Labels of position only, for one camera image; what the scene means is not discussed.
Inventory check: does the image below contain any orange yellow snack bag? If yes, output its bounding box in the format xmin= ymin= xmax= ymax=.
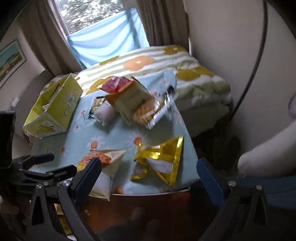
xmin=77 ymin=149 xmax=126 ymax=201

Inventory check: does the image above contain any green cardboard box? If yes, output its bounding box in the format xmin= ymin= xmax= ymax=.
xmin=22 ymin=74 xmax=83 ymax=138

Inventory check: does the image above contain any white roll snack pack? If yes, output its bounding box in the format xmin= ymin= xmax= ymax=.
xmin=88 ymin=96 xmax=117 ymax=126

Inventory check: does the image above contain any cream orange snack bag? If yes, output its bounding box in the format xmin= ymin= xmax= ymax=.
xmin=105 ymin=77 xmax=154 ymax=123

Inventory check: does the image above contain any gold foil snack bag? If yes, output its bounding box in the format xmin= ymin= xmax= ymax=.
xmin=129 ymin=135 xmax=184 ymax=187

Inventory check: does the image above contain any pink striped snack bag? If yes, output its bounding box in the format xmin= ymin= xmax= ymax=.
xmin=100 ymin=76 xmax=130 ymax=93

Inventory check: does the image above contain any clear waffle cookie pack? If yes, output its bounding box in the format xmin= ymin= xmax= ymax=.
xmin=132 ymin=85 xmax=178 ymax=130

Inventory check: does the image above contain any white box on headboard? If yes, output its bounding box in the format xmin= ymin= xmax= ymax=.
xmin=11 ymin=97 xmax=20 ymax=108

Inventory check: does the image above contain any grey bed headboard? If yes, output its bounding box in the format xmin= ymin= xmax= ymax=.
xmin=12 ymin=70 xmax=54 ymax=159

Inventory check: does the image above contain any light blue daisy tablecloth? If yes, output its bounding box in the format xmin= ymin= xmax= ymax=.
xmin=28 ymin=70 xmax=201 ymax=195

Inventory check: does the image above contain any framed landscape picture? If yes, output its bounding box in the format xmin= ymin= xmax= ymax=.
xmin=0 ymin=40 xmax=27 ymax=87

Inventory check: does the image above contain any floral striped quilt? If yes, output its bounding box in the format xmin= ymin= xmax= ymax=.
xmin=74 ymin=45 xmax=231 ymax=111

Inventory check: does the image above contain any left beige curtain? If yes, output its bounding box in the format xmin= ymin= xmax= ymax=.
xmin=18 ymin=1 xmax=82 ymax=76

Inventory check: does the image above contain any beige curtain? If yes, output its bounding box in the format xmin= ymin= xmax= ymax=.
xmin=137 ymin=0 xmax=189 ymax=51
xmin=18 ymin=1 xmax=82 ymax=76

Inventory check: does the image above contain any blue window cloth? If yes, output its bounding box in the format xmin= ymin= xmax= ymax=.
xmin=67 ymin=8 xmax=149 ymax=69

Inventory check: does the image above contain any right beige curtain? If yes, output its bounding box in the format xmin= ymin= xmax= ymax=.
xmin=137 ymin=0 xmax=189 ymax=51

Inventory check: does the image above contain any window frame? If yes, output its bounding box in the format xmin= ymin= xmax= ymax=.
xmin=47 ymin=0 xmax=125 ymax=37

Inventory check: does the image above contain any black cable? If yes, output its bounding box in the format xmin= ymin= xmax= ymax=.
xmin=231 ymin=0 xmax=268 ymax=117

